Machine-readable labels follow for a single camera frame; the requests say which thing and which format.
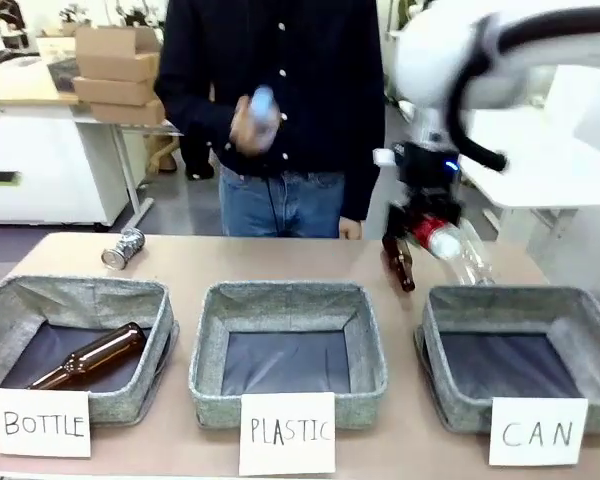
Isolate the crushed silver can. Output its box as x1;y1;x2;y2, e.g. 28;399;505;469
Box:
100;227;147;272

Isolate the person's left hand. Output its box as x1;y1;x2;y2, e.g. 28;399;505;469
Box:
339;217;366;241

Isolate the paper sign reading CAN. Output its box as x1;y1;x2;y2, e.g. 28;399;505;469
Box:
488;395;590;468

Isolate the thin black hanging cord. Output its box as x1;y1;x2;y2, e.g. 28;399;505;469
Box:
262;172;281;238

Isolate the large brown glass bottle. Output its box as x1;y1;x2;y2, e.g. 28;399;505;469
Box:
27;321;149;392

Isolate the paper sign reading BOTTLE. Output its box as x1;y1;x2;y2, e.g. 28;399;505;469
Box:
0;387;93;459

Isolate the grey fabric basket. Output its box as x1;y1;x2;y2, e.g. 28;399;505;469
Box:
0;273;181;426
413;284;600;435
188;280;389;431

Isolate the open cardboard box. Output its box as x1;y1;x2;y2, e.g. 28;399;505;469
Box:
74;25;163;84

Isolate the small brown glass bottle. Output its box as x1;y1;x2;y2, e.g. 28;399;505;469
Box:
381;234;418;294

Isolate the white cabinet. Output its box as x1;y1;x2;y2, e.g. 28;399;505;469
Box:
0;112;131;227

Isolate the person's right hand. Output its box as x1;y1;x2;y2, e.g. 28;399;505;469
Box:
228;93;283;157

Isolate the flat cardboard box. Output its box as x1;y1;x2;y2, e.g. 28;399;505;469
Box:
71;75;157;108
86;98;168;127

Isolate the clear red-label plastic bottle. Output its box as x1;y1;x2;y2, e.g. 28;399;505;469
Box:
410;213;497;287

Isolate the person's left forearm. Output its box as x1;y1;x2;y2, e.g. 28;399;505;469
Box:
340;114;385;222

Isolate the person in dark shirt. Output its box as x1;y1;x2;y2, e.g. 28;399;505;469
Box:
154;0;387;239

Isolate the white board panel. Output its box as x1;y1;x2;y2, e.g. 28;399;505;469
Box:
543;63;600;157

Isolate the clear blue-tinted plastic bottle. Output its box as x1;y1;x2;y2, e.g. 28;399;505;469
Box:
247;85;282;151

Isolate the white side table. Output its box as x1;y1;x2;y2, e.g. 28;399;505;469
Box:
458;106;600;212

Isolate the white office desk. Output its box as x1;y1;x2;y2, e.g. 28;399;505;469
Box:
0;57;182;232

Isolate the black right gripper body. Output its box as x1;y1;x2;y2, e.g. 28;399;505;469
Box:
392;141;464;202

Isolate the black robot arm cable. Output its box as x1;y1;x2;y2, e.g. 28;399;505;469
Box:
447;13;600;174

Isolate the paper sign reading PLASTIC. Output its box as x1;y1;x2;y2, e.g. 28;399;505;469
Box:
237;391;337;478

